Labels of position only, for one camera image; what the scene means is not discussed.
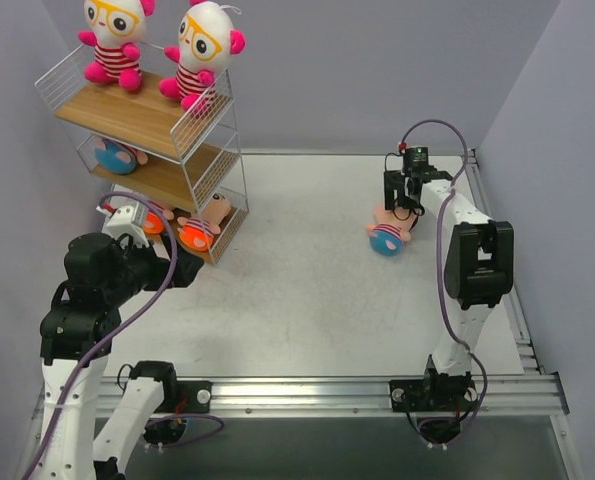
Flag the boy plush blue shorts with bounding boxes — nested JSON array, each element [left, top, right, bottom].
[[94, 137, 148, 175], [366, 205, 418, 257]]

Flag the boy plush orange shorts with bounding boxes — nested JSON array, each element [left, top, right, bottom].
[[143, 199, 175, 235], [177, 193, 231, 252]]

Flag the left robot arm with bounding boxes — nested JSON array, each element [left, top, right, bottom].
[[23, 232, 204, 479]]

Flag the white wire wooden shelf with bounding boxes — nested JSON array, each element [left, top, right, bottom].
[[35, 44, 249, 265]]

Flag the aluminium table edge rail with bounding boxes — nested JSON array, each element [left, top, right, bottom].
[[464, 148, 545, 375]]

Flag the white panda plush yellow glasses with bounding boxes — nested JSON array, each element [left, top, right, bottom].
[[78, 0, 156, 92]]

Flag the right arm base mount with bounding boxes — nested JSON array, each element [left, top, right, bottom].
[[389, 356, 478, 413]]

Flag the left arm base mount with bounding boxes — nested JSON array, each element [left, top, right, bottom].
[[116, 360, 213, 414]]

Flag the front aluminium rail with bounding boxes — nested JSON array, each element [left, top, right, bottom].
[[89, 375, 568, 419]]

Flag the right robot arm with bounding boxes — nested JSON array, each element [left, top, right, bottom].
[[384, 143, 514, 409]]

